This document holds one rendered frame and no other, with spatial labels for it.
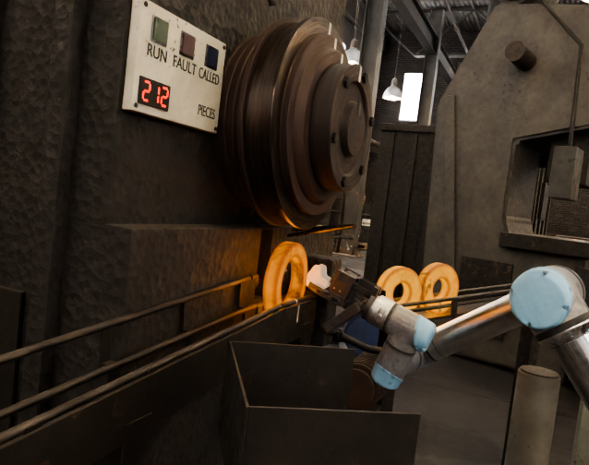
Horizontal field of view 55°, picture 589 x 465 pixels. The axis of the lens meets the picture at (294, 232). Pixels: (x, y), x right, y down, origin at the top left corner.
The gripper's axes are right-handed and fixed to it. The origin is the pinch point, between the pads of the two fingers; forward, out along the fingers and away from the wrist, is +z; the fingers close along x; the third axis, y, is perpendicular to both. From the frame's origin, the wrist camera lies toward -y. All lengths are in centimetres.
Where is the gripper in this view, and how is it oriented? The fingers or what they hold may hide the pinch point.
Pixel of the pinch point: (301, 277)
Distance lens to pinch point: 143.9
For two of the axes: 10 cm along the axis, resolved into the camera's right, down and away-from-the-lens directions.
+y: 3.9, -9.0, -1.8
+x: -4.0, 0.1, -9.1
